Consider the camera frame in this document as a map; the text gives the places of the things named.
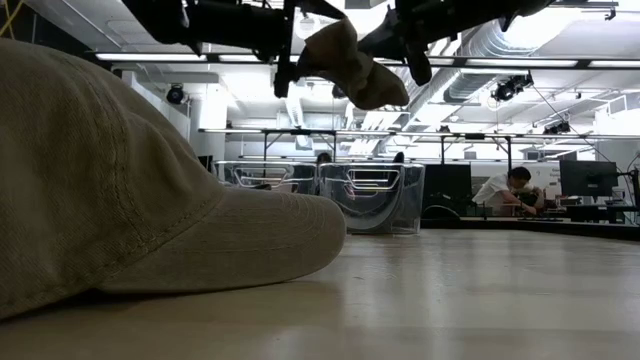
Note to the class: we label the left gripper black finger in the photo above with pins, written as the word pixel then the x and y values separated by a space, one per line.
pixel 317 7
pixel 285 80

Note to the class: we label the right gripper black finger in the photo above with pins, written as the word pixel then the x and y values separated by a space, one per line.
pixel 420 65
pixel 385 42

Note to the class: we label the tan fabric cap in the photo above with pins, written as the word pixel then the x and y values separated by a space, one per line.
pixel 350 70
pixel 125 200

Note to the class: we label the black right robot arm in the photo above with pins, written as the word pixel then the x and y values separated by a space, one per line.
pixel 525 6

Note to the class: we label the black ceiling spotlight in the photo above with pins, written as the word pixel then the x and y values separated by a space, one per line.
pixel 339 92
pixel 175 94
pixel 510 87

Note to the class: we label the clear plastic bin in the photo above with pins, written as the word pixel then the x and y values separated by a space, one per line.
pixel 250 177
pixel 372 180

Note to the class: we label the black overhead light beam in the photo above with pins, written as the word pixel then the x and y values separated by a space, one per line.
pixel 582 63

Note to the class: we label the black aluminium table frame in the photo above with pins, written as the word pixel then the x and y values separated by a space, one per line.
pixel 550 227

